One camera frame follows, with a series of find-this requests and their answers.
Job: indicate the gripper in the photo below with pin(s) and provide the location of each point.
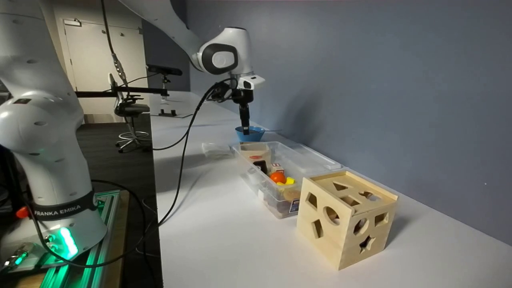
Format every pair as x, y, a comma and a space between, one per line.
243, 96

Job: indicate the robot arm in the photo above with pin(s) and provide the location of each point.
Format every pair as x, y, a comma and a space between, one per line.
44, 132

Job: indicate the clear plastic box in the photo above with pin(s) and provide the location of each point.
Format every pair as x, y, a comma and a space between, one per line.
276, 198

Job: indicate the blue bowl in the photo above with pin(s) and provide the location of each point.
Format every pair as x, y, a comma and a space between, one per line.
256, 134

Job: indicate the wooden block with red mark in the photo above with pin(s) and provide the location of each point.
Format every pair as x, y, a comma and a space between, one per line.
256, 151

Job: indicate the clear plastic bag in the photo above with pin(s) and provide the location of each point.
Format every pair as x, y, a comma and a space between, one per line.
216, 149

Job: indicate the dark toy block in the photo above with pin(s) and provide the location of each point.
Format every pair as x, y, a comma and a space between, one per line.
260, 166

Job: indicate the small wooden letter block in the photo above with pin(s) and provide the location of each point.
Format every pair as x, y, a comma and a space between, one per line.
277, 168

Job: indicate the orange ball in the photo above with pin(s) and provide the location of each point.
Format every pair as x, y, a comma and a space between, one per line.
277, 177

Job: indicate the yellow toy piece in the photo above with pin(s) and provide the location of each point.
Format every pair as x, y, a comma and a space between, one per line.
288, 180

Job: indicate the brown wooden toy piece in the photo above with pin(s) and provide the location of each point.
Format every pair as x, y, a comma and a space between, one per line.
291, 194

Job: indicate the office chair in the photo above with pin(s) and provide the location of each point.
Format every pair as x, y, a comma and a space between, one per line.
130, 108

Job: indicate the black horizontal bar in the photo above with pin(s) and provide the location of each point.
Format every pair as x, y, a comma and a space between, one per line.
100, 94

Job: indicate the white door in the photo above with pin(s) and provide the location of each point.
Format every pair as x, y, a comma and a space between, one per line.
100, 56

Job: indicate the wooden shape sorter cube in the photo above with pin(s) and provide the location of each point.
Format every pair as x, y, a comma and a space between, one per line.
340, 236

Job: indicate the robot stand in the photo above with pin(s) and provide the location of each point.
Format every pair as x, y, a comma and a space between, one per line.
108, 240

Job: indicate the red knob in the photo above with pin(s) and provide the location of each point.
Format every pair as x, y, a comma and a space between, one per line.
22, 212

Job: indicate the camera on mount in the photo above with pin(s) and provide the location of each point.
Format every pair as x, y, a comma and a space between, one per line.
164, 70

